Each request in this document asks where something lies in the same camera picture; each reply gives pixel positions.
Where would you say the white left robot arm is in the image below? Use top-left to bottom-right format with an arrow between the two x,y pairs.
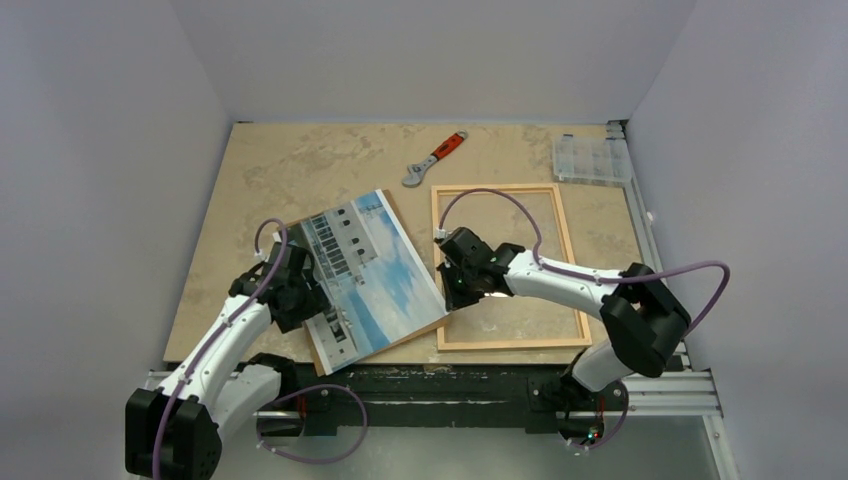
124,242 -> 330,479

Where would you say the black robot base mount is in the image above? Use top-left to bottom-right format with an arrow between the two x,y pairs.
253,364 -> 628,444

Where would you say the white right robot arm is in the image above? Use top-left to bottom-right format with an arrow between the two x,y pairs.
434,227 -> 692,407

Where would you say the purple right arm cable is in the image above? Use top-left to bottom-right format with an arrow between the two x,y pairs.
433,188 -> 732,339

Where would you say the brown backing board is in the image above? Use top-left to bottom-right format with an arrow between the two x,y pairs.
286,189 -> 452,378

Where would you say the clear plastic organizer box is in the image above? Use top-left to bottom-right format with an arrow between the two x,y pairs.
552,134 -> 633,186

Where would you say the grey adjustable wrench red handle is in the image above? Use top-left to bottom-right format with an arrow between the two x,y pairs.
401,130 -> 469,188

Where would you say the building photo print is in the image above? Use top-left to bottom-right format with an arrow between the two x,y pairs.
271,189 -> 449,372

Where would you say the light wooden picture frame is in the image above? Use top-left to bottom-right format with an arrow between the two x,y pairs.
431,183 -> 598,353

